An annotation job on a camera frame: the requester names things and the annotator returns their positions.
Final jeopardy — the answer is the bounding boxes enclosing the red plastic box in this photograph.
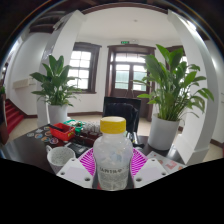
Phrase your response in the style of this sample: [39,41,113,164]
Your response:
[48,122,76,142]

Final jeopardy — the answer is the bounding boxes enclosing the large plant in white pot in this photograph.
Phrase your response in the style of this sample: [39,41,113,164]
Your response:
[134,44,215,152]

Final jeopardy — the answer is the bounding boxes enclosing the small plant in white pot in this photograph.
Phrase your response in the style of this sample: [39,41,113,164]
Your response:
[29,54,84,125]

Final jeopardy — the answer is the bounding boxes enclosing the white speckled mug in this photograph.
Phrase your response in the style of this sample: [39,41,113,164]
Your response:
[45,144,77,174]

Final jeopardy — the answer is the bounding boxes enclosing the clear bottle with yellow cap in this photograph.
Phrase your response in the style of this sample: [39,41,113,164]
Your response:
[92,115,134,192]

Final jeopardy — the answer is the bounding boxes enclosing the small green box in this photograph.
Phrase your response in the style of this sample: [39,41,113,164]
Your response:
[63,119,84,134]

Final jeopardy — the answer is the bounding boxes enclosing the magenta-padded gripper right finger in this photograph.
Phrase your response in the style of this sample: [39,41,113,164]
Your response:
[132,147,169,189]

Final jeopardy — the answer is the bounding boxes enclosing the brown wooden double door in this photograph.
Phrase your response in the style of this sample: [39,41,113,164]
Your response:
[105,44,156,118]

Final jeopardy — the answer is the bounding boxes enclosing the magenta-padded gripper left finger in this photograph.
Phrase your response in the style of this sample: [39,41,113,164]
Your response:
[56,147,98,190]

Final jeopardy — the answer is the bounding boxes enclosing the colourful round stickers sheet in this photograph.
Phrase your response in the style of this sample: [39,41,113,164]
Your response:
[25,125,60,145]

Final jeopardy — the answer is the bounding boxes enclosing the red carpeted stairs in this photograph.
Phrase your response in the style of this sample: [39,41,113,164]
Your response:
[3,98,25,134]

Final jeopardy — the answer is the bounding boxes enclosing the black office chair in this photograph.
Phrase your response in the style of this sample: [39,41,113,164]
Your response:
[102,96,142,134]

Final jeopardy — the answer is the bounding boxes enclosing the white wall heater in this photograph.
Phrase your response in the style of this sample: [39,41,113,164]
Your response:
[13,77,36,89]

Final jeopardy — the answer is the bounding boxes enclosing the basket of wrapped snacks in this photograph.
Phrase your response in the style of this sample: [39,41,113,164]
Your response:
[81,120,103,138]

